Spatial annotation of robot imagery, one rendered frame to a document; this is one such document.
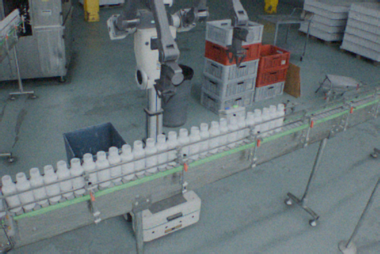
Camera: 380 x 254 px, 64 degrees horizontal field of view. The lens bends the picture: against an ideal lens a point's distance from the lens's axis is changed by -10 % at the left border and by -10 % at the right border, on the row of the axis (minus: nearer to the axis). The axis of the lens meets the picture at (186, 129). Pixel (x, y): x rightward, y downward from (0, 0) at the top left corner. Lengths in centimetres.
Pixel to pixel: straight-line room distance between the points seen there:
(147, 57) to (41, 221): 110
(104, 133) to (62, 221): 78
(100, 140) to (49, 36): 307
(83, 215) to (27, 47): 383
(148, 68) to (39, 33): 318
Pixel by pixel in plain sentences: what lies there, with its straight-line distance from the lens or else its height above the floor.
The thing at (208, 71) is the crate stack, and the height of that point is 50.
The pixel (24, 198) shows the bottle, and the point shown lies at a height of 107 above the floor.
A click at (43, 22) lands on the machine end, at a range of 498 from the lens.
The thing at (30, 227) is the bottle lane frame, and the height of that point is 92.
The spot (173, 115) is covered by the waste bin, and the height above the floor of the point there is 17.
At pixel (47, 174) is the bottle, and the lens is 142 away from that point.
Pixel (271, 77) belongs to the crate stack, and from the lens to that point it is 478.
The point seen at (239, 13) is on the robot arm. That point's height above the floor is 167.
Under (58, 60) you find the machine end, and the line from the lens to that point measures 512.
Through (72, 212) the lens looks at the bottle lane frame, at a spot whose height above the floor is 93.
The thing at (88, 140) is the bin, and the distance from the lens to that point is 213.
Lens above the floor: 199
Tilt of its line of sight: 31 degrees down
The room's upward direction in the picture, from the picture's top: 4 degrees clockwise
